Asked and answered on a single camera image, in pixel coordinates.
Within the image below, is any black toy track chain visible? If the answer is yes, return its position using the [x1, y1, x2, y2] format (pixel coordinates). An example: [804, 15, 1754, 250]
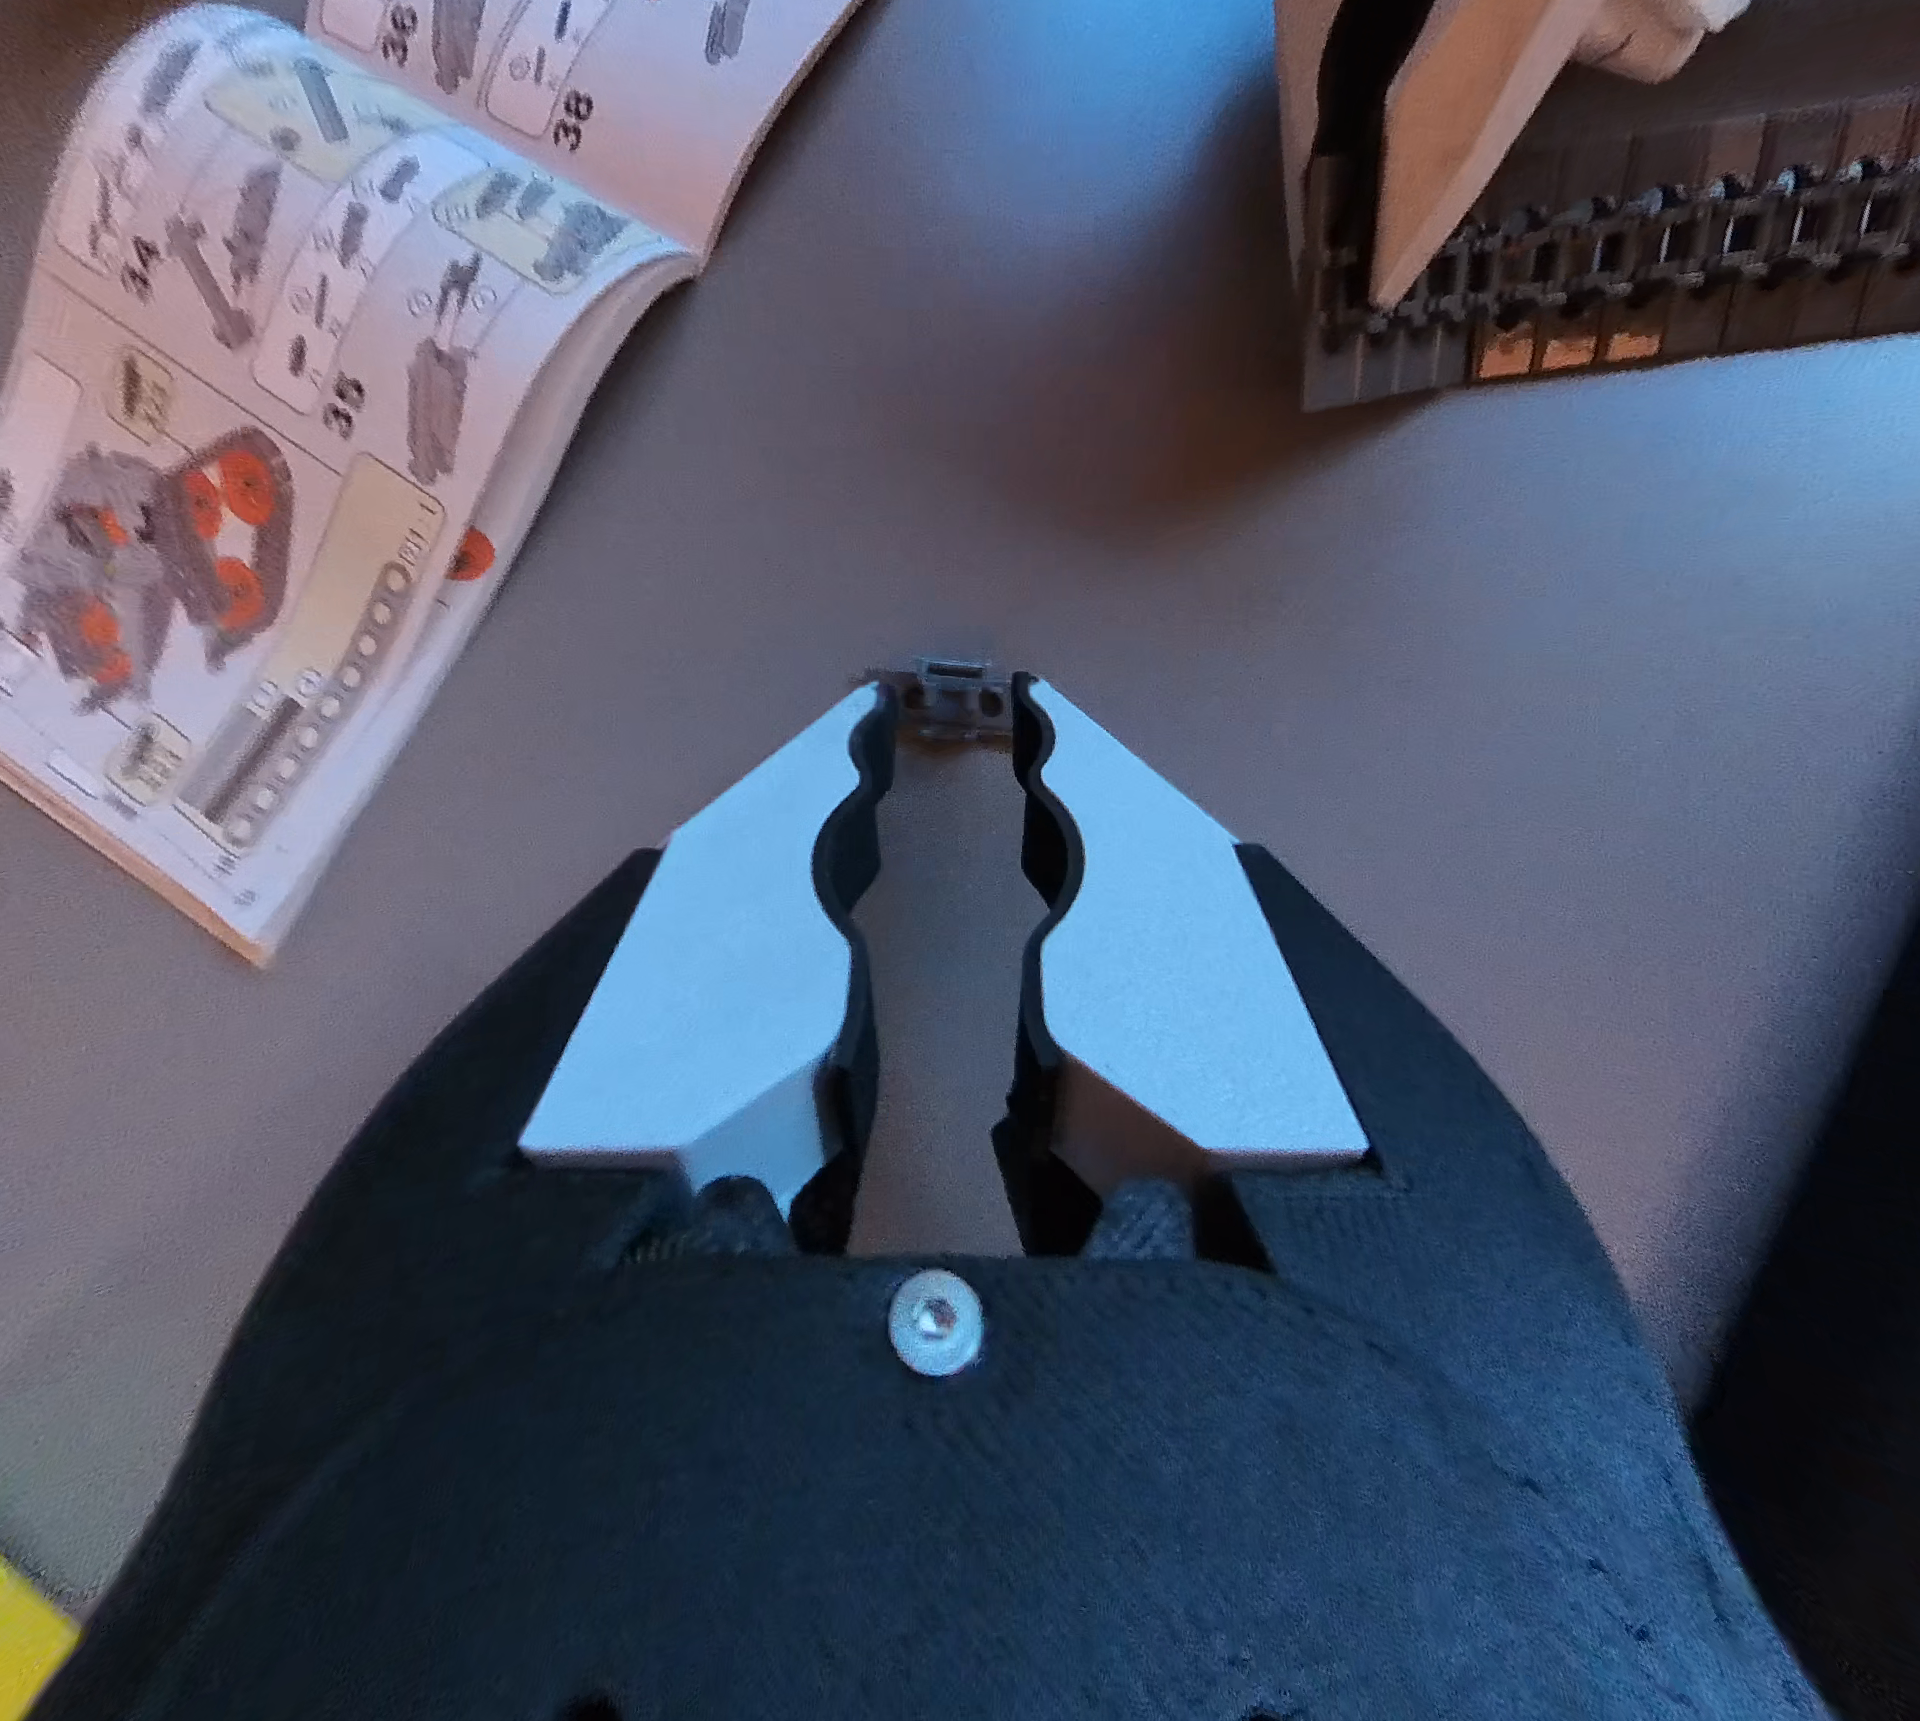
[1295, 93, 1920, 410]

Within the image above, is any small black track link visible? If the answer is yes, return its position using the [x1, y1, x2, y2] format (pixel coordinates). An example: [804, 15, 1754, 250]
[868, 656, 1040, 748]

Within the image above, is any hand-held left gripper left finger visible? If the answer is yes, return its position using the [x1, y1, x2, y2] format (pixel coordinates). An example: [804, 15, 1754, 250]
[517, 683, 901, 1250]

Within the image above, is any grey desk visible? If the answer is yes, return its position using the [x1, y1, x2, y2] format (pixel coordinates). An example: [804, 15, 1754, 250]
[0, 0, 1920, 1619]

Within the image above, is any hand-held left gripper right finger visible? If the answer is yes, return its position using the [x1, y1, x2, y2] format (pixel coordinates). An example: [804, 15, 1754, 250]
[989, 670, 1374, 1250]

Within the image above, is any yellow plastic bin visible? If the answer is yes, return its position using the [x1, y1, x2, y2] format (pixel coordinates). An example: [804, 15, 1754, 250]
[0, 1556, 81, 1697]

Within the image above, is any open instruction booklet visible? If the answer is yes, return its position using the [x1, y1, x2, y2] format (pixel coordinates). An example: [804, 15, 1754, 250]
[0, 0, 1022, 963]

